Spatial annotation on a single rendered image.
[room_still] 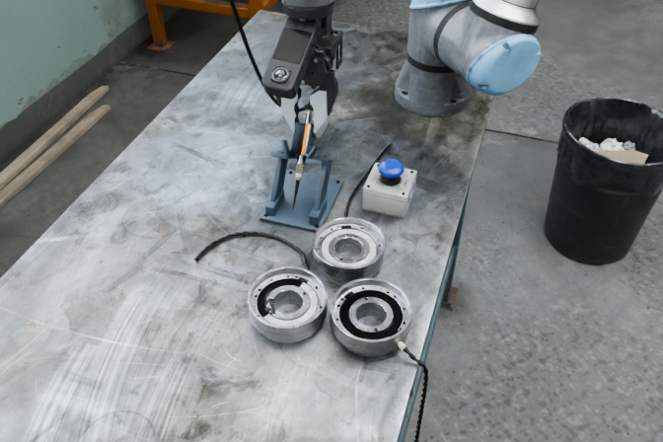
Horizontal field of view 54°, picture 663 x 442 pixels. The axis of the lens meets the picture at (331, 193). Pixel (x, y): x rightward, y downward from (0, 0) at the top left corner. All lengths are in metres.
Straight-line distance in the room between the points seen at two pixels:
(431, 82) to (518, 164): 1.32
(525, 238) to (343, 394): 1.48
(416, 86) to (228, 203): 0.43
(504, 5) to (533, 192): 1.39
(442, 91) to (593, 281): 1.07
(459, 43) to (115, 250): 0.64
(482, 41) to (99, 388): 0.75
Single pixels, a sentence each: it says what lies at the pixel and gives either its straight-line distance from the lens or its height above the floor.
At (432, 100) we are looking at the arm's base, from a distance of 1.25.
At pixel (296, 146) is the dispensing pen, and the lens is 0.98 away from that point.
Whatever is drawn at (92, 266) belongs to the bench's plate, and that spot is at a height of 0.80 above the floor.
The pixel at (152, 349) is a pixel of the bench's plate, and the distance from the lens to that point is 0.89.
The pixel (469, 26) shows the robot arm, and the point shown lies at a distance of 1.11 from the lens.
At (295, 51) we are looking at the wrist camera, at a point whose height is 1.08.
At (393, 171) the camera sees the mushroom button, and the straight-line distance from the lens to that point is 1.00.
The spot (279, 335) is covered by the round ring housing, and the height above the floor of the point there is 0.82.
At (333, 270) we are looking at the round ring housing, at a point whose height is 0.83.
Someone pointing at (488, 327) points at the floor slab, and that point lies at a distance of 1.95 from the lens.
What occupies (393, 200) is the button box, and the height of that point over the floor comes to 0.83.
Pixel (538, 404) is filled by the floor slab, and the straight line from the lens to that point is 1.83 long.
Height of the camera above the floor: 1.50
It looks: 41 degrees down
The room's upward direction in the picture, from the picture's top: straight up
